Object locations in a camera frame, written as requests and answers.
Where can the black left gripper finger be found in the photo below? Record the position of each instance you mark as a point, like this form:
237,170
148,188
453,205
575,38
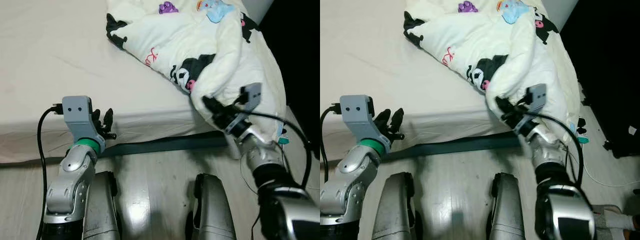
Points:
108,122
397,122
382,124
97,122

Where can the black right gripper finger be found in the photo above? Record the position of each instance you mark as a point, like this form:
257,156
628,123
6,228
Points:
212,106
505,106

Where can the cream cartoon print quilt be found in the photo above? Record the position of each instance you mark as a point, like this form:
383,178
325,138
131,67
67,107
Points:
165,40
465,40

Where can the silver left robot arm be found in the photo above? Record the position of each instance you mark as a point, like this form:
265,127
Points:
70,180
350,180

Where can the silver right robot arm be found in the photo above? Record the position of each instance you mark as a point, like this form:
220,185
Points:
547,155
262,157

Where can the white power strip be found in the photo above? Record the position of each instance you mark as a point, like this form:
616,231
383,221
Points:
582,139
283,140

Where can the mattress with white sheet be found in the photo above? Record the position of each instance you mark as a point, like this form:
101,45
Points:
360,60
50,60

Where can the black wardrobe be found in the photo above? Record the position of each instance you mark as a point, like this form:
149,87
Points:
610,60
300,60

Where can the grey white floor object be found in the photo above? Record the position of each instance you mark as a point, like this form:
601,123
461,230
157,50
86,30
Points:
617,217

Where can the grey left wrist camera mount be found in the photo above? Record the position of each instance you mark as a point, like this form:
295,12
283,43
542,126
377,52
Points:
355,111
77,112

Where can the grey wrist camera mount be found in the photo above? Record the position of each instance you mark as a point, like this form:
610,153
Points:
252,95
77,112
537,96
355,111

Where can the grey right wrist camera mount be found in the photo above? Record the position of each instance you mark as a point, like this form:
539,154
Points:
537,96
252,95

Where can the teal bed frame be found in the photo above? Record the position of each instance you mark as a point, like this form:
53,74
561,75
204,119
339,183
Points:
165,145
450,145

